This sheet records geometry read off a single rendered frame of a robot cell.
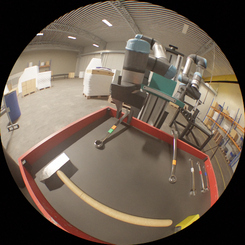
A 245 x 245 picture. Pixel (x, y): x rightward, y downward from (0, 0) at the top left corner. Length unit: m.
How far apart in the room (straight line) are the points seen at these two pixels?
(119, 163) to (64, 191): 0.17
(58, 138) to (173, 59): 1.36
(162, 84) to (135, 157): 0.96
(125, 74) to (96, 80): 3.13
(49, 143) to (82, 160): 0.11
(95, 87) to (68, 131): 3.19
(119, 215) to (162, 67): 0.46
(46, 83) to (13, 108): 4.28
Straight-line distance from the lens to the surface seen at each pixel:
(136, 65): 0.24
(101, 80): 3.43
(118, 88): 0.20
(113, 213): 0.18
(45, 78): 6.99
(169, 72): 0.37
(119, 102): 0.31
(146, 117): 1.25
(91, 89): 3.37
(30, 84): 6.74
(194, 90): 0.65
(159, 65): 0.35
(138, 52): 0.24
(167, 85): 1.08
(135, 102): 0.27
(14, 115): 3.47
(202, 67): 1.04
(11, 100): 3.37
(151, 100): 1.17
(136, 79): 0.24
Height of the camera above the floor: 1.11
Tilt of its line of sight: 32 degrees down
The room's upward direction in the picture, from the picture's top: 17 degrees clockwise
